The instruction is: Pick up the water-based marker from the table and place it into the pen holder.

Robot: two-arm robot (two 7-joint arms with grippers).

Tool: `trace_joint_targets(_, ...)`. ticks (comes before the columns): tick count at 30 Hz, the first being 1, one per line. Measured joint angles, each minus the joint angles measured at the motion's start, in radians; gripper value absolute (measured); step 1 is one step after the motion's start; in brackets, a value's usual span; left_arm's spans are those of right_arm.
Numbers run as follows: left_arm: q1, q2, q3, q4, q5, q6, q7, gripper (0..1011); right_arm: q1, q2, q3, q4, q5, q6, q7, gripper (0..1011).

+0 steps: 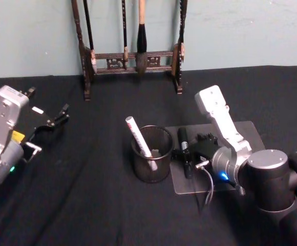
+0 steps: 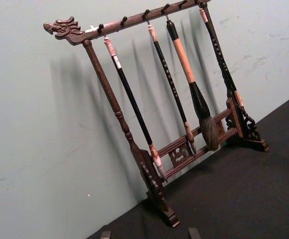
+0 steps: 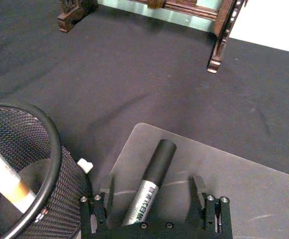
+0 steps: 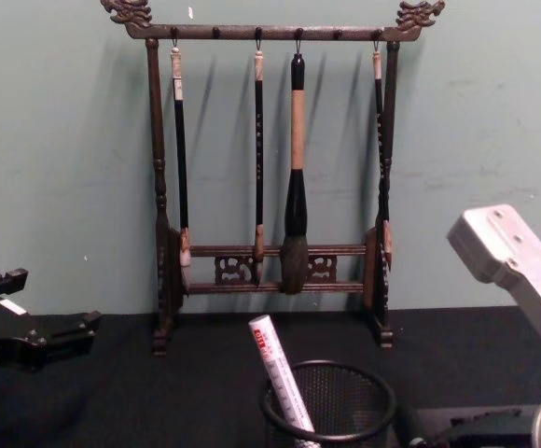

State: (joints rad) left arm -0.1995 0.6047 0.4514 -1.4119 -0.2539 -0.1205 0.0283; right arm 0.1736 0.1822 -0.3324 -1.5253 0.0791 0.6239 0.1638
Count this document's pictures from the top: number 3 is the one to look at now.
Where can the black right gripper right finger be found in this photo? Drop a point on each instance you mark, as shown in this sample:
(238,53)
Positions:
(209,214)

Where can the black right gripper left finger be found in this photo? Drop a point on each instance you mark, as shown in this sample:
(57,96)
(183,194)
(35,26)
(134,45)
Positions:
(98,211)

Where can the grey rubber mat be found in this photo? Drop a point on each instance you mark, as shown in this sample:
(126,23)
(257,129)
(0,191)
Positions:
(234,189)

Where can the black mesh pen holder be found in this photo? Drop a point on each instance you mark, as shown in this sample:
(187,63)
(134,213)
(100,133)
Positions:
(64,179)

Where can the small white plastic piece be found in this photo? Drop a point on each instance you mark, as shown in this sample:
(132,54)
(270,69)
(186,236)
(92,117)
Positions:
(85,164)

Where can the black and silver marker pen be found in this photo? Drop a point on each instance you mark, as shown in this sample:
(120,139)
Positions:
(157,169)

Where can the white pen with tan band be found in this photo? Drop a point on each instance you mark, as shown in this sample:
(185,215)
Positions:
(2,171)

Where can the black table cloth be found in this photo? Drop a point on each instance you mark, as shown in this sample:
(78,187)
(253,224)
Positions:
(124,82)

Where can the dark wooden brush rack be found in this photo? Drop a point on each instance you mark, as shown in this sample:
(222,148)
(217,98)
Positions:
(221,37)

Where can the brown brush tuft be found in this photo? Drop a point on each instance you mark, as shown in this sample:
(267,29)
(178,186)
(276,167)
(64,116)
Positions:
(155,3)

